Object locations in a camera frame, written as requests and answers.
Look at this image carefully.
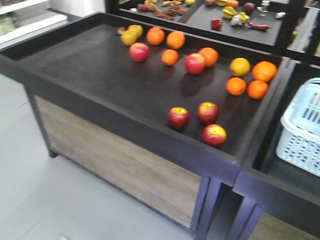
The light blue plastic basket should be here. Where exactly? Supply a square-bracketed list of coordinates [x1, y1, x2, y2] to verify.
[275, 77, 320, 177]

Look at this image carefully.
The black wooden display table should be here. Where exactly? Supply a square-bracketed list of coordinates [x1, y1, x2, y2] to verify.
[0, 12, 288, 240]

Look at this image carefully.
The red apple front left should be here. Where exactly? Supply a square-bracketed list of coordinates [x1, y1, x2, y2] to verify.
[168, 107, 191, 131]

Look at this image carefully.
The red apple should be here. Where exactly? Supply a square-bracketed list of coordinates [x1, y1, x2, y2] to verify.
[184, 53, 206, 75]
[168, 107, 191, 131]
[129, 42, 150, 63]
[201, 124, 227, 148]
[197, 101, 220, 126]

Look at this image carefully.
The red apple front middle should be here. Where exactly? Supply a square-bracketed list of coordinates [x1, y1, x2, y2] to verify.
[197, 101, 220, 126]

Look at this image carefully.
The red apple front right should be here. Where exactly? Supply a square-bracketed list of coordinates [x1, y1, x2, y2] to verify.
[201, 124, 227, 148]

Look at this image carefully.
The small orange centre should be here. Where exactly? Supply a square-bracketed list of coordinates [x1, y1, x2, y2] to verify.
[161, 49, 180, 66]

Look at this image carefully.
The red apple back right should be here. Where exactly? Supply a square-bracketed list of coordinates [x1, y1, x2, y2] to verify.
[184, 53, 206, 75]

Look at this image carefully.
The red apple back left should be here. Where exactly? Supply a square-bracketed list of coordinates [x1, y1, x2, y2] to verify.
[129, 42, 150, 63]

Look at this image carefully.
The orange behind apple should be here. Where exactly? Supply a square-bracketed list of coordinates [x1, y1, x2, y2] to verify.
[198, 47, 219, 67]

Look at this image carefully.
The orange back right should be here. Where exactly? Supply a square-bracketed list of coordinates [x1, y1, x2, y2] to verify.
[166, 31, 186, 50]

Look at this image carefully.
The small orange left of pair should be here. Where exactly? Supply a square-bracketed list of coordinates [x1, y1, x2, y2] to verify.
[225, 77, 247, 96]

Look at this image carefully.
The orange back left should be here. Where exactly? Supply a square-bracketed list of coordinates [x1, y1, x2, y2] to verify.
[146, 26, 166, 46]

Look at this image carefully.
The yellow-green apple front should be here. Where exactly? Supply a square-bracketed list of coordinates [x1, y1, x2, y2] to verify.
[120, 30, 139, 46]

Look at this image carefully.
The yellow-green apple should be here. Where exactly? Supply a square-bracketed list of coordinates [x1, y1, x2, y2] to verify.
[120, 30, 139, 46]
[128, 24, 144, 38]

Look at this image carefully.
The yellow-green apple back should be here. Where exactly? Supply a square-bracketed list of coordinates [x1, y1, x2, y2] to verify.
[128, 24, 144, 38]

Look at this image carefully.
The yellow round citrus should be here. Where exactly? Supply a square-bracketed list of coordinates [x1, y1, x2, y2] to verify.
[229, 57, 251, 77]

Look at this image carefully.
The small orange right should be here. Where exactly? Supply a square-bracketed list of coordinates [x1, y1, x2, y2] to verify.
[247, 80, 269, 100]

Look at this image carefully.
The red bell pepper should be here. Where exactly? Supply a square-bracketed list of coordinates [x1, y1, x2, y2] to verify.
[210, 18, 224, 32]

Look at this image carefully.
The large orange far right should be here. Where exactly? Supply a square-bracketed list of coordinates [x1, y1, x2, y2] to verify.
[251, 61, 278, 83]

